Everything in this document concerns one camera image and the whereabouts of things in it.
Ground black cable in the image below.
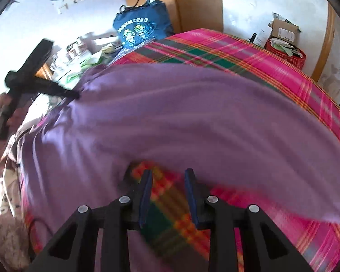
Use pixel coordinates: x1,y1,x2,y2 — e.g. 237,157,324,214
27,218,54,251

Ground printed mesh door curtain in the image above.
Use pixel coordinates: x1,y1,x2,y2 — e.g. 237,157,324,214
320,20,340,108

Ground person's left forearm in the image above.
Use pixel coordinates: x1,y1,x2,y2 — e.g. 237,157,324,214
0,92,39,165

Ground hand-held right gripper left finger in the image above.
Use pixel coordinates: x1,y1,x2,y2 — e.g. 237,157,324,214
31,169,153,272

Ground cluttered white side table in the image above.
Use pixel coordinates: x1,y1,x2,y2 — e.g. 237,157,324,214
34,32,122,91

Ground cardboard box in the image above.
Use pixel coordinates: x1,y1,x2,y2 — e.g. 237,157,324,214
268,13,301,44

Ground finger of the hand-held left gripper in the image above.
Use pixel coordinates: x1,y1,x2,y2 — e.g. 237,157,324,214
31,78,80,100

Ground purple fleece pants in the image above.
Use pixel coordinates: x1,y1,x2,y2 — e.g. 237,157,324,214
18,62,340,272

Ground pink green plaid blanket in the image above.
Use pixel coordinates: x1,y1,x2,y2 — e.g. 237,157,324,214
23,28,340,272

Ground blue tote bag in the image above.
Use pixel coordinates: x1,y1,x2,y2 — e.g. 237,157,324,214
113,0,175,49

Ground wooden wardrobe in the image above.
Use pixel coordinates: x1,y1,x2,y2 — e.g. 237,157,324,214
119,0,224,39

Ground red basket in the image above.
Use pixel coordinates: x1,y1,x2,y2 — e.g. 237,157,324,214
266,38,306,70

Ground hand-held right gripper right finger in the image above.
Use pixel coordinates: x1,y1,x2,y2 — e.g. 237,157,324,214
184,168,312,272

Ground wooden door frame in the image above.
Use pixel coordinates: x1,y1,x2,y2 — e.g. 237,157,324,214
310,3,336,83

